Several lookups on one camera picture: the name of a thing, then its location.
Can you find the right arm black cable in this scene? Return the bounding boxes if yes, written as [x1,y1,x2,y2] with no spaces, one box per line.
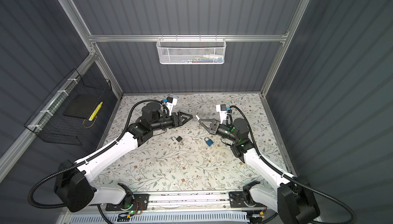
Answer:
[228,105,357,224]

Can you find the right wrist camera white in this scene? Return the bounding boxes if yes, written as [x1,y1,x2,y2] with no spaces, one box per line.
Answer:
[216,104,230,124]

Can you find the floral table mat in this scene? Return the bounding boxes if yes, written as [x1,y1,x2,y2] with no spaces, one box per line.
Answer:
[95,93,285,192]

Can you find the white wire mesh basket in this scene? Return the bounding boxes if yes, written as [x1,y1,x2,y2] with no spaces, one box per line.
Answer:
[156,39,227,65]

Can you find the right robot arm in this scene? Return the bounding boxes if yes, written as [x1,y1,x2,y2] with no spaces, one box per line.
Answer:
[198,118,320,224]

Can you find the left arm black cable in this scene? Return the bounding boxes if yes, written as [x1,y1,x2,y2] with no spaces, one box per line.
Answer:
[27,99,165,209]

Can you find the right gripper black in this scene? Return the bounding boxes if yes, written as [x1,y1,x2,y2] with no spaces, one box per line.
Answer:
[200,119,238,144]

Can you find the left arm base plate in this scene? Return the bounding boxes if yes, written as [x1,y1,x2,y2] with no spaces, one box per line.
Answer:
[105,194,150,212]

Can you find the yellow tool in basket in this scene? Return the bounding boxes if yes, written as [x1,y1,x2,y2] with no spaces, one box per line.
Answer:
[88,102,103,122]

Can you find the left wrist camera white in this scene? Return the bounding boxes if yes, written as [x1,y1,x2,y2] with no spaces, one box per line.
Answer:
[163,97,178,116]

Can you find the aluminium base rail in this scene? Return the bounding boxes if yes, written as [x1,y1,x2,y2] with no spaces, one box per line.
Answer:
[61,190,308,212]

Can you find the blue padlock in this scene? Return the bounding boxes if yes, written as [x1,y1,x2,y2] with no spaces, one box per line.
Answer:
[204,137,214,147]

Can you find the white vented panel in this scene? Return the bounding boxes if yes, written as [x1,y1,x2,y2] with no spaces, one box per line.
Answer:
[69,211,251,224]

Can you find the black wire basket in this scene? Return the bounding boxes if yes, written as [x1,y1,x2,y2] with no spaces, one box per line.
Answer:
[25,73,116,146]

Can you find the black box in basket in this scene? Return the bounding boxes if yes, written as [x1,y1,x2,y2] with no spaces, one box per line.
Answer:
[63,94,101,119]

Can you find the items in white basket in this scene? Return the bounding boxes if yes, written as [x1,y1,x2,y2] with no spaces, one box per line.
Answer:
[180,55,225,64]

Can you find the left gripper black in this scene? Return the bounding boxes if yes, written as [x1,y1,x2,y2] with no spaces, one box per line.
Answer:
[150,111,192,133]

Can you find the small black padlock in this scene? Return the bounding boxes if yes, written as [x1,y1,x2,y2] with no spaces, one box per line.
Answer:
[171,136,183,142]

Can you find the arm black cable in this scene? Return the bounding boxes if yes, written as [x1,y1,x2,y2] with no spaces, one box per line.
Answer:
[27,99,165,209]
[228,105,357,224]

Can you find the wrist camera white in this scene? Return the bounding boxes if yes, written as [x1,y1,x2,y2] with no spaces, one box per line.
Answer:
[163,97,178,116]
[216,104,230,124]

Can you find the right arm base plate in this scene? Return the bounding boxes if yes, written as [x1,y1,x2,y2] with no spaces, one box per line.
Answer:
[229,191,265,208]

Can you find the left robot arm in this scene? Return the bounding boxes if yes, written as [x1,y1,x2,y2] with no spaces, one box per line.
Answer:
[54,102,193,212]

